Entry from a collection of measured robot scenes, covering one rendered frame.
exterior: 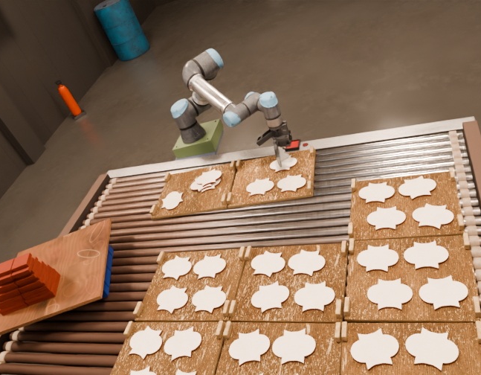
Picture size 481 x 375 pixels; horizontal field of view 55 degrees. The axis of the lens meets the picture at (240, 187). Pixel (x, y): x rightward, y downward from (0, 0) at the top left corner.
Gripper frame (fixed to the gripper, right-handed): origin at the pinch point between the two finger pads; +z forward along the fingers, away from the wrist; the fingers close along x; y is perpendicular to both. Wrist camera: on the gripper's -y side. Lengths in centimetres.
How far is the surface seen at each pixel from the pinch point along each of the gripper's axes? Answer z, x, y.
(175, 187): 5, -4, -59
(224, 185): 4.7, -9.3, -30.2
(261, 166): 4.0, 1.8, -11.9
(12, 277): -19, -83, -98
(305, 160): 3.5, 0.6, 11.4
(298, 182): 3.1, -17.0, 9.2
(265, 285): 6, -74, 0
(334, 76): 90, 268, 5
